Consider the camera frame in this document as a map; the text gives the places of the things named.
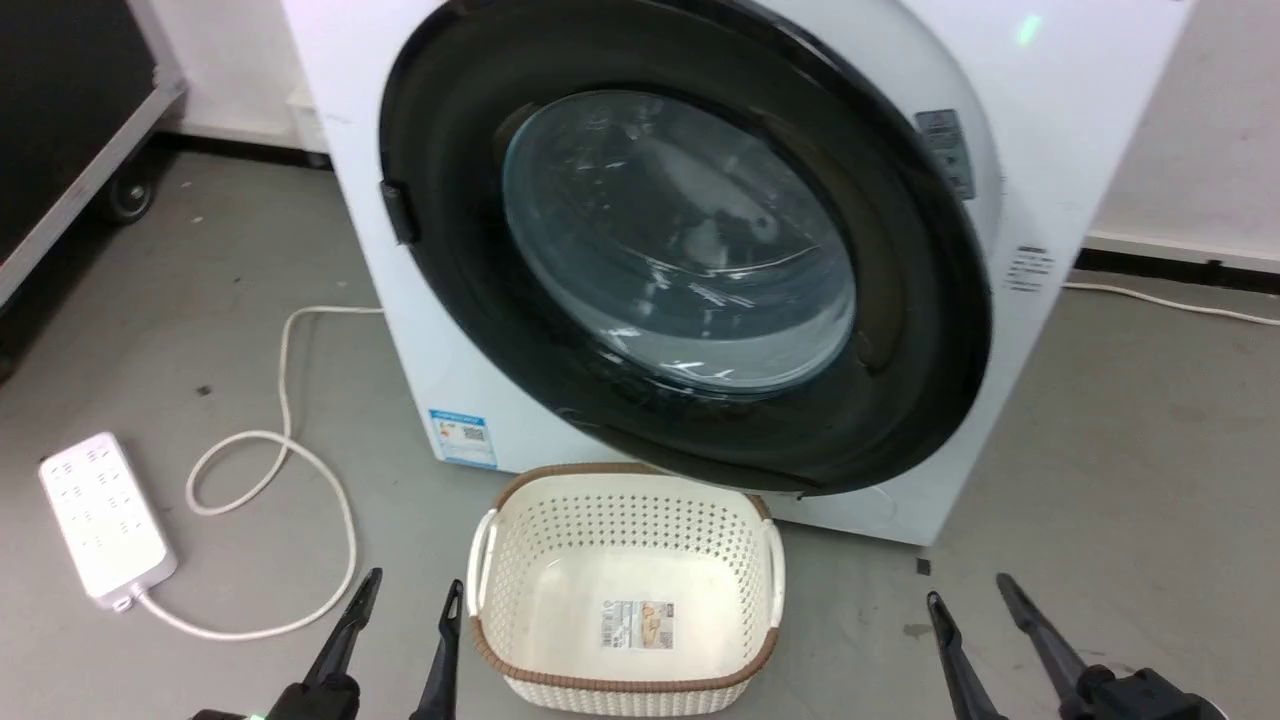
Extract thick white power cable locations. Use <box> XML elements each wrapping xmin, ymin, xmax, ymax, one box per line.
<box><xmin>130</xmin><ymin>305</ymin><xmax>386</xmax><ymax>641</ymax></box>

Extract blue energy label sticker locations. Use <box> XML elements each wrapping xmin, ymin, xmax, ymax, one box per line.
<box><xmin>428</xmin><ymin>408</ymin><xmax>498</xmax><ymax>469</ymax></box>

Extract black round washer door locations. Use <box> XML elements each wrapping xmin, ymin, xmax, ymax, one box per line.
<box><xmin>378</xmin><ymin>0</ymin><xmax>993</xmax><ymax>498</ymax></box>

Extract white power strip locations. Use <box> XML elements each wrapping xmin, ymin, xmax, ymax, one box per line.
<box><xmin>38</xmin><ymin>432</ymin><xmax>179</xmax><ymax>611</ymax></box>

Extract thin white floor cable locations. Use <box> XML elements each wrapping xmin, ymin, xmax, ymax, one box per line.
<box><xmin>1062</xmin><ymin>282</ymin><xmax>1280</xmax><ymax>327</ymax></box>

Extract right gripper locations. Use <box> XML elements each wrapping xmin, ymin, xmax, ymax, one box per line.
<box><xmin>926</xmin><ymin>573</ymin><xmax>1227</xmax><ymax>720</ymax></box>

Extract black caster wheel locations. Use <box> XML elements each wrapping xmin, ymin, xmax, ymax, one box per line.
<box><xmin>100</xmin><ymin>165</ymin><xmax>159</xmax><ymax>226</ymax></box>

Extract black flight case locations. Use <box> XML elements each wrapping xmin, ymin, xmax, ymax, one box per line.
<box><xmin>0</xmin><ymin>0</ymin><xmax>189</xmax><ymax>311</ymax></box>

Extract grey warning sticker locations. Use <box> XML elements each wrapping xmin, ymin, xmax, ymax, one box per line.
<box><xmin>915</xmin><ymin>108</ymin><xmax>977</xmax><ymax>199</ymax></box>

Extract paper label in basket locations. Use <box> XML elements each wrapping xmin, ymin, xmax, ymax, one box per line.
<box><xmin>601</xmin><ymin>600</ymin><xmax>676</xmax><ymax>651</ymax></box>

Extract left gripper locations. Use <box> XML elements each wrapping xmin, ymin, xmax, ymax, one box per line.
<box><xmin>190</xmin><ymin>568</ymin><xmax>466</xmax><ymax>720</ymax></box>

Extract white front-load washing machine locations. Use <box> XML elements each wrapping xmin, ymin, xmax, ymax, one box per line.
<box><xmin>280</xmin><ymin>0</ymin><xmax>1196</xmax><ymax>549</ymax></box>

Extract cream perforated laundry basket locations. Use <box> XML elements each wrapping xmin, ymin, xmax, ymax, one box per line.
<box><xmin>466</xmin><ymin>462</ymin><xmax>786</xmax><ymax>718</ymax></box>

